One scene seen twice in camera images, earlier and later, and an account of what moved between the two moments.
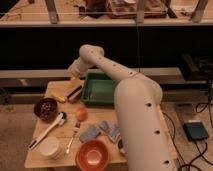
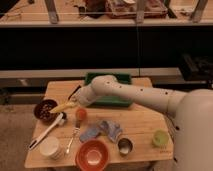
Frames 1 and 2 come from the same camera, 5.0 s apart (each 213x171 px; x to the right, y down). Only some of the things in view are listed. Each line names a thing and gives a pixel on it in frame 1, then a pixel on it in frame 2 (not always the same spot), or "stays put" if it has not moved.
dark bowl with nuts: x=45 y=108 stays put
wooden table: x=55 y=142 stays put
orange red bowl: x=92 y=155 stays put
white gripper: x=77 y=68 → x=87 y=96
